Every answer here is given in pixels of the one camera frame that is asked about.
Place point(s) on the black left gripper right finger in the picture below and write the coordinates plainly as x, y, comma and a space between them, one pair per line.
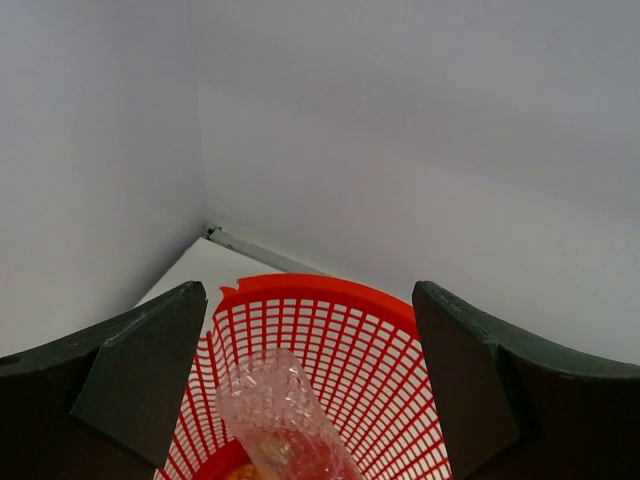
513, 405

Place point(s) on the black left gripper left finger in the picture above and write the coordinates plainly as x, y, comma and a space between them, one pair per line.
103, 402

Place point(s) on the small orange juice bottle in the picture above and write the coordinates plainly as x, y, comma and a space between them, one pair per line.
244, 472

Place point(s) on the clear ribbed plastic bottle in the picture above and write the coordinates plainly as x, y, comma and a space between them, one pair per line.
267, 403

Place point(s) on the red plastic mesh bin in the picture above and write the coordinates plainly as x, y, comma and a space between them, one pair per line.
361, 351

